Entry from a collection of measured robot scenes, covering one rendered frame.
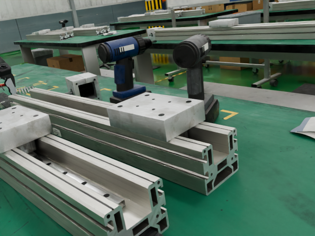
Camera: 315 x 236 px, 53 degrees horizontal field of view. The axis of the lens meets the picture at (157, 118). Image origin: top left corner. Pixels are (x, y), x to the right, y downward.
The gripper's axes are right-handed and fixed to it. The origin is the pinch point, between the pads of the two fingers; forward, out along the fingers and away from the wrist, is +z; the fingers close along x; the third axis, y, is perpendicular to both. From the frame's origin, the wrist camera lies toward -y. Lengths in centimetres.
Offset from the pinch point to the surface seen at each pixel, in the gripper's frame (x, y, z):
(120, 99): -15, -53, -2
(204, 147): 3, -98, -6
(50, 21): -553, 1038, -7
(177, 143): 4, -93, -5
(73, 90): -13.0, -30.1, -3.4
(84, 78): -17.3, -31.4, -6.5
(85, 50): -150, 182, 13
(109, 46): -15, -52, -18
